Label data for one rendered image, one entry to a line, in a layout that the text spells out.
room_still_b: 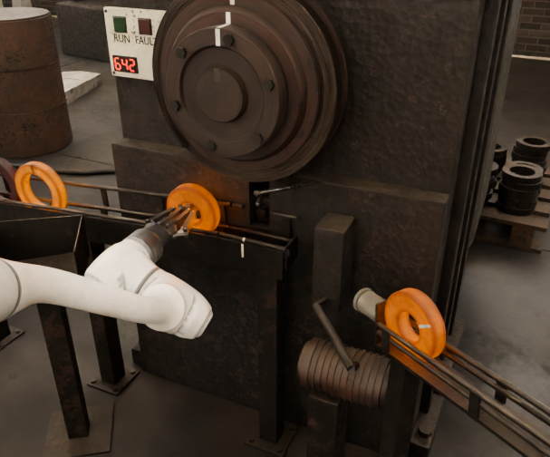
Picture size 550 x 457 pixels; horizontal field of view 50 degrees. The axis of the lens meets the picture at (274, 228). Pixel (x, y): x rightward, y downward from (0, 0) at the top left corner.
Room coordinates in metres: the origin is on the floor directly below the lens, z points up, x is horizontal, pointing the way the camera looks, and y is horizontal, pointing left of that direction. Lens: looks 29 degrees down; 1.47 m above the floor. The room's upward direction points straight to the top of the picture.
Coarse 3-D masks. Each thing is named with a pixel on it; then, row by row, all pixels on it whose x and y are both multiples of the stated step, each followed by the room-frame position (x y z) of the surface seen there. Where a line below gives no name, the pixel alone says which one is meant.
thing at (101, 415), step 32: (0, 224) 1.41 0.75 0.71; (32, 224) 1.42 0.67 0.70; (64, 224) 1.44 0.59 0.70; (0, 256) 1.40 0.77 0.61; (32, 256) 1.42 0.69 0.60; (64, 256) 1.42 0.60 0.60; (64, 320) 1.32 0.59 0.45; (64, 352) 1.30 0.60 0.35; (64, 384) 1.30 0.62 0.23; (64, 416) 1.29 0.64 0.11; (96, 416) 1.39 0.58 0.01; (64, 448) 1.26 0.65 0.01; (96, 448) 1.26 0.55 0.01
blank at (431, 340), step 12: (408, 288) 1.01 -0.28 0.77; (396, 300) 1.01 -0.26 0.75; (408, 300) 0.98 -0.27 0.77; (420, 300) 0.96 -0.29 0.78; (396, 312) 1.00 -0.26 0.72; (408, 312) 0.97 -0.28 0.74; (420, 312) 0.95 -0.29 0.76; (432, 312) 0.94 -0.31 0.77; (396, 324) 1.00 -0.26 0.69; (408, 324) 1.00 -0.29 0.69; (420, 324) 0.94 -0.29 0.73; (432, 324) 0.92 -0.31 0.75; (408, 336) 0.98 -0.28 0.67; (420, 336) 0.94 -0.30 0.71; (432, 336) 0.91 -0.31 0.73; (444, 336) 0.92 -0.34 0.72; (408, 348) 0.96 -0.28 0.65; (420, 348) 0.93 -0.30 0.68; (432, 348) 0.91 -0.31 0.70
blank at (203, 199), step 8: (184, 184) 1.43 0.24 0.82; (192, 184) 1.42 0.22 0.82; (176, 192) 1.42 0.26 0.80; (184, 192) 1.41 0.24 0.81; (192, 192) 1.40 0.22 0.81; (200, 192) 1.39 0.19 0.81; (208, 192) 1.41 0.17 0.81; (168, 200) 1.43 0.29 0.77; (176, 200) 1.42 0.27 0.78; (184, 200) 1.41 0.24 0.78; (192, 200) 1.40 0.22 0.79; (200, 200) 1.39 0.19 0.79; (208, 200) 1.38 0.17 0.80; (216, 200) 1.40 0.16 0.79; (168, 208) 1.43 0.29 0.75; (200, 208) 1.39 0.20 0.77; (208, 208) 1.38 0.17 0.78; (216, 208) 1.39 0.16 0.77; (208, 216) 1.38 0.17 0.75; (216, 216) 1.38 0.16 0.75; (200, 224) 1.39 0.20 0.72; (208, 224) 1.38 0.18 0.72; (216, 224) 1.38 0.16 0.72
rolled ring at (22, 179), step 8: (24, 168) 1.65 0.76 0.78; (32, 168) 1.64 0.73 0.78; (40, 168) 1.63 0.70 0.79; (48, 168) 1.64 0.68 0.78; (16, 176) 1.67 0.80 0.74; (24, 176) 1.66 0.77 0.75; (40, 176) 1.63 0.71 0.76; (48, 176) 1.61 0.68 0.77; (56, 176) 1.63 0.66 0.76; (16, 184) 1.67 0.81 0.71; (24, 184) 1.67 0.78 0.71; (48, 184) 1.61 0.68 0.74; (56, 184) 1.61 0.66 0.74; (24, 192) 1.67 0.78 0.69; (32, 192) 1.69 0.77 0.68; (56, 192) 1.60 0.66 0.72; (64, 192) 1.62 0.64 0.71; (24, 200) 1.66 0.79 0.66; (32, 200) 1.66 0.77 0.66; (56, 200) 1.61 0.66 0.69; (64, 200) 1.62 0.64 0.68; (64, 208) 1.63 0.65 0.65
